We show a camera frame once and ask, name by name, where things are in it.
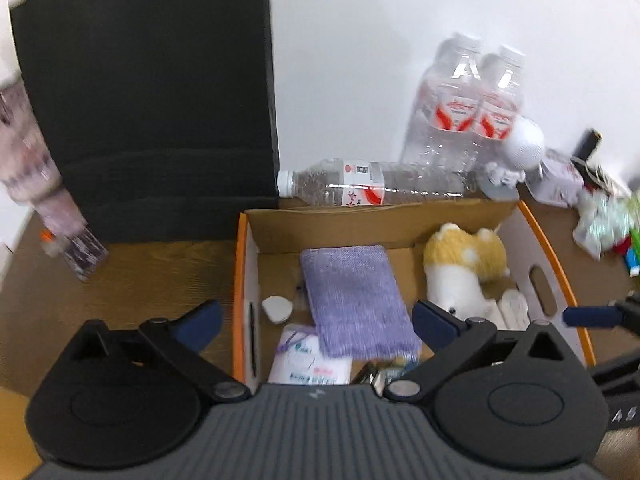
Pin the purple knitted cloth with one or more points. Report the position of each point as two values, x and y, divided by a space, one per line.
356 304

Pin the yellow thermos jug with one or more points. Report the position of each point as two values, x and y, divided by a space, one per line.
18 456

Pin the orange cardboard box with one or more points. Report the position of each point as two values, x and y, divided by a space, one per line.
270 241

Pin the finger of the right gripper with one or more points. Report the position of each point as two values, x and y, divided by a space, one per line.
592 317

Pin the crumpled clear plastic bag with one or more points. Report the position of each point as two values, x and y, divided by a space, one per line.
603 223

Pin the patterned flower vase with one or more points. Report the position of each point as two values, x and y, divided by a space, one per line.
30 176

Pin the standing water bottle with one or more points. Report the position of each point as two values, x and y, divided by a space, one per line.
501 101
440 129

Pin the left standing water bottle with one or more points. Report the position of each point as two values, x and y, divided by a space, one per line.
440 129

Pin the green plastic package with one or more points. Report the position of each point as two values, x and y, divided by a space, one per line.
632 257

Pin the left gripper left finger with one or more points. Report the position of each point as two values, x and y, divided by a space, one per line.
179 342

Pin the white floral tin box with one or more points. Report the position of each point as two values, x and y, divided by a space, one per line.
556 181

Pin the white astronaut speaker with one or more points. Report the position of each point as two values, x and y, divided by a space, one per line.
518 153

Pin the black small bottle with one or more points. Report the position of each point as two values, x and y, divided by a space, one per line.
587 145

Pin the yellow white plush toy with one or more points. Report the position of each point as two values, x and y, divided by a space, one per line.
456 264

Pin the black paper bag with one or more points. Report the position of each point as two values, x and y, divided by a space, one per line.
159 113

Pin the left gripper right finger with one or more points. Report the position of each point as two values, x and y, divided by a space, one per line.
458 346

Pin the lying water bottle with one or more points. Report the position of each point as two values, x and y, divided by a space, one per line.
352 183

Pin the white mask packet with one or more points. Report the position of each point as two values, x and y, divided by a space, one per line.
299 361

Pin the right standing water bottle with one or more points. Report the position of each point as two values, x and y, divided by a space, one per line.
501 101

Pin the white paper roll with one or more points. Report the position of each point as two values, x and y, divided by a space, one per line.
510 312

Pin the red small toy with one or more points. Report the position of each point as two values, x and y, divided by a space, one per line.
622 247

